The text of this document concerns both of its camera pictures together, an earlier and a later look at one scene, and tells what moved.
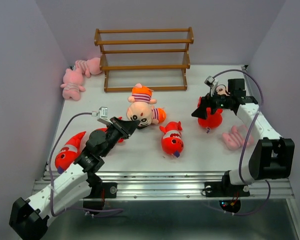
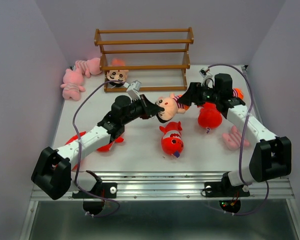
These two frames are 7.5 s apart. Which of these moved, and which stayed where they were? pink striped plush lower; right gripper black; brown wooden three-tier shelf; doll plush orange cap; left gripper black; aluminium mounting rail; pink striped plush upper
Moved: doll plush orange cap; right gripper black; left gripper black
Stayed: pink striped plush upper; brown wooden three-tier shelf; pink striped plush lower; aluminium mounting rail
